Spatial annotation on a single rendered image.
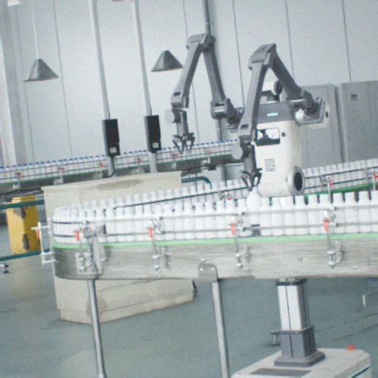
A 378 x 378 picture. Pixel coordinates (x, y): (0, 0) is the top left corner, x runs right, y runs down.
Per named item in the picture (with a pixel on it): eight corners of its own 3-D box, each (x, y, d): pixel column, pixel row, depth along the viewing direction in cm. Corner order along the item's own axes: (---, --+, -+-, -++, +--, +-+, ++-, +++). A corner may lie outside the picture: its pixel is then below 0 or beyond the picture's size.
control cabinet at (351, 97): (373, 241, 1167) (357, 80, 1157) (406, 241, 1127) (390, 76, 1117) (325, 251, 1117) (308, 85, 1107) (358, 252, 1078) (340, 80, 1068)
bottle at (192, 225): (187, 240, 447) (182, 204, 447) (183, 238, 453) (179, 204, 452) (199, 238, 449) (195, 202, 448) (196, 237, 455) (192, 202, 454)
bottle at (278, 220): (274, 234, 428) (270, 197, 427) (287, 233, 426) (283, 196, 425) (271, 236, 422) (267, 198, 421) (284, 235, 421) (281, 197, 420)
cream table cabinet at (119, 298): (156, 296, 932) (142, 173, 925) (196, 300, 882) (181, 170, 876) (55, 319, 865) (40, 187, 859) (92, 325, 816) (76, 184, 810)
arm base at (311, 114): (306, 100, 486) (303, 121, 482) (299, 91, 480) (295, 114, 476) (322, 97, 481) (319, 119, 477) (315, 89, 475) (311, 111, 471)
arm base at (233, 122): (241, 128, 502) (244, 108, 507) (232, 121, 497) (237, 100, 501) (227, 130, 508) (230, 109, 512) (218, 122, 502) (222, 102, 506)
